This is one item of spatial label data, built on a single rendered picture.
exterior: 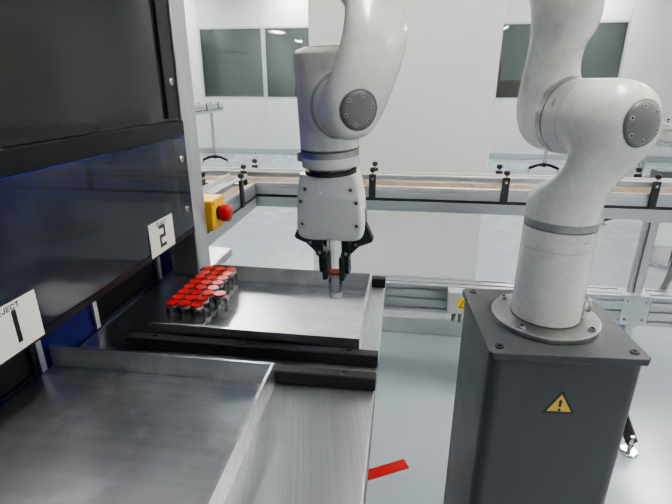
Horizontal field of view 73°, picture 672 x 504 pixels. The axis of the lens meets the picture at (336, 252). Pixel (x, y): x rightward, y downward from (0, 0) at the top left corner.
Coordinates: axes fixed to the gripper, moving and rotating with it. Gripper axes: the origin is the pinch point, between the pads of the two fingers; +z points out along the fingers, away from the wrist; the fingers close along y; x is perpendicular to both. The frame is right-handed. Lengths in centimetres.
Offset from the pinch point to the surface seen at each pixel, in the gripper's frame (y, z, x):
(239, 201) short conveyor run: -51, 13, 71
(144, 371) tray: -24.3, 10.4, -18.2
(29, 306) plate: -29.4, -5.1, -27.5
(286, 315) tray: -10.5, 12.4, 3.4
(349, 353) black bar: 3.9, 10.3, -8.6
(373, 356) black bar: 7.5, 10.5, -8.4
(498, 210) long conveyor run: 33, 21, 99
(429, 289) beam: 11, 54, 98
